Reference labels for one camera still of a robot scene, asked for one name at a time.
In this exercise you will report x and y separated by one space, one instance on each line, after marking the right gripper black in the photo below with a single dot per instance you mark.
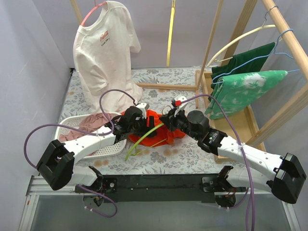
171 121

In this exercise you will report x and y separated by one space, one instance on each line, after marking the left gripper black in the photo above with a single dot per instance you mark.
145 123

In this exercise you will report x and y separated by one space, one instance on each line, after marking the green hanger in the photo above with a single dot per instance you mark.
151 133

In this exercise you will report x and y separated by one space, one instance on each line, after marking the orange t shirt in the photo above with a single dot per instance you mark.
163 136

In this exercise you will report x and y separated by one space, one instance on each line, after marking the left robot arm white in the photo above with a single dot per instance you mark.
58 163

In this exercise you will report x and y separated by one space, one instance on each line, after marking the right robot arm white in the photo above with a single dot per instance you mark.
283 176

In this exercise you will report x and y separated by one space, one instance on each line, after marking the cream hanger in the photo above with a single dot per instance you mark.
234 41

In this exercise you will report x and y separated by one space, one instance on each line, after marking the white Coca-Cola t shirt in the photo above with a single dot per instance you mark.
102 58

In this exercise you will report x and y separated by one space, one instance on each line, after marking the yellow hanger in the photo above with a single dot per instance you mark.
170 32

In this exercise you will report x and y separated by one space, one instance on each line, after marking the pink hanger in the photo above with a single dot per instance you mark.
91 12

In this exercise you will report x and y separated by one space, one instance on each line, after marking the pink garment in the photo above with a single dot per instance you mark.
90 124

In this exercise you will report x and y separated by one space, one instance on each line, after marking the floral table cloth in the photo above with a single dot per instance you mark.
183 156

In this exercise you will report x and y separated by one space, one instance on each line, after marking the white laundry basket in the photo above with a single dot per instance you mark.
74 121

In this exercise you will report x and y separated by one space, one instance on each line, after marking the light green tie-dye garment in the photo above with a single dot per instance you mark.
235 92

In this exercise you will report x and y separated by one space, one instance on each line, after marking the dark green garment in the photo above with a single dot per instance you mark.
241 58

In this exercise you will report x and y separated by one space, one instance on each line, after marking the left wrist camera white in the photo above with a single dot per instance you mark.
143 107

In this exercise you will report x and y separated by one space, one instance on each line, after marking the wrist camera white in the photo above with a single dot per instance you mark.
179 104
143 107

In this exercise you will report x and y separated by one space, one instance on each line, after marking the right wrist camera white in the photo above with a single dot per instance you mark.
179 104

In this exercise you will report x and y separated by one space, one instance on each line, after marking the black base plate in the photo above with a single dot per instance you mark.
166 187

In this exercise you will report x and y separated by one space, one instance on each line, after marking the blue wire hanger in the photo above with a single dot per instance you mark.
273 51

